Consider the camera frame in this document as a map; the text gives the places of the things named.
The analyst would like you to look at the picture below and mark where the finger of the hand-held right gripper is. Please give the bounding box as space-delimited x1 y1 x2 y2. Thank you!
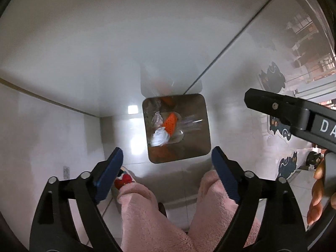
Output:
244 88 312 132

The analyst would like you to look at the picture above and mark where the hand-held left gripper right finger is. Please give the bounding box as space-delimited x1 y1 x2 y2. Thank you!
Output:
211 146 308 252

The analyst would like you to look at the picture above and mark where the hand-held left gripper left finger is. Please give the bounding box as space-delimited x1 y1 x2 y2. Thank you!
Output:
29 147 124 252

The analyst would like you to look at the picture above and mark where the square translucent trash bin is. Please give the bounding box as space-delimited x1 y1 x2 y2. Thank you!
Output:
140 64 212 165

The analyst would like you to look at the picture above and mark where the person's right hand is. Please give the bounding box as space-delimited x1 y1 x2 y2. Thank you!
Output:
307 160 332 226

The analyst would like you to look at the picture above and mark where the red patterned slipper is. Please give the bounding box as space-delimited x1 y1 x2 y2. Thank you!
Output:
112 166 135 198

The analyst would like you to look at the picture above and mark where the black cat sticker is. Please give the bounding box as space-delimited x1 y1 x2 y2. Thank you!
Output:
269 115 293 141
275 152 299 181
258 61 286 95

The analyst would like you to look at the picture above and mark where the person's right leg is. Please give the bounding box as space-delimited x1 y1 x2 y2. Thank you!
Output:
187 170 263 252

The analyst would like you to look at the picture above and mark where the person's leg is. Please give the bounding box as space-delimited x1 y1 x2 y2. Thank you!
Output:
187 170 263 252
117 181 190 252

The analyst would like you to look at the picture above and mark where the person's left leg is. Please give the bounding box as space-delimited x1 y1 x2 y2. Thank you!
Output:
117 181 190 252

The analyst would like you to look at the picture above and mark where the white crumpled tissue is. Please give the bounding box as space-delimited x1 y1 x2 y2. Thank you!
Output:
150 126 171 148

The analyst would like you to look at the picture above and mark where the clear plastic wrapper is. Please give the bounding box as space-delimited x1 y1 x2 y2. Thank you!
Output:
151 111 164 127

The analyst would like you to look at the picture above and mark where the glass window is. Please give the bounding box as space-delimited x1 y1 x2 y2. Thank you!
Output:
283 0 336 111

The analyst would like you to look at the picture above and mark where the orange foam fruit net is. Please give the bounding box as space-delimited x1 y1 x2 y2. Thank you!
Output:
163 112 179 137

